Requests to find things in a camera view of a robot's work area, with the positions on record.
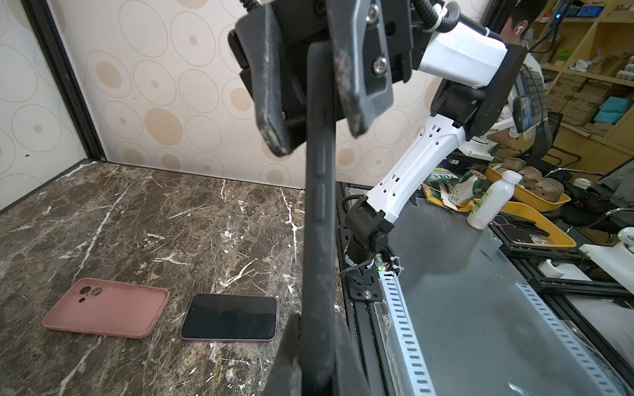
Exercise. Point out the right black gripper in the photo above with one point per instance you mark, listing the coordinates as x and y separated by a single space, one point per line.
373 48

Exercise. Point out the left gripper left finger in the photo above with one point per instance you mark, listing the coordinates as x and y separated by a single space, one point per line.
284 379

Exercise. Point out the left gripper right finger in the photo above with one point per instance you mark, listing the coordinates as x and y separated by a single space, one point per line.
349 379

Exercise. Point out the black phone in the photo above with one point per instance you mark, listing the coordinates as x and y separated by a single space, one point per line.
317 333

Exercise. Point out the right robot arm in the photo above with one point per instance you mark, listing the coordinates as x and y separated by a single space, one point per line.
478 70

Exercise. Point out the yellow tray with clutter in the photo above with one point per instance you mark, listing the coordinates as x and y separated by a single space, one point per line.
525 204

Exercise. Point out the white plastic bottle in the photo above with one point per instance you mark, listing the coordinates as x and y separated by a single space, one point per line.
494 200

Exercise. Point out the wooden shelf with boxes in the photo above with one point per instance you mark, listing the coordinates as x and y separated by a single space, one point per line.
590 74

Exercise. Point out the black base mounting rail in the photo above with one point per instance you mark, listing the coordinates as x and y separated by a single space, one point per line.
362 296

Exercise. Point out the perforated white cable duct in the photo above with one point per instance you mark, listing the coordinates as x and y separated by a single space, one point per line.
410 372

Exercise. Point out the black frame post right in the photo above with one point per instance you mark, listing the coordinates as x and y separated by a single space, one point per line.
50 40

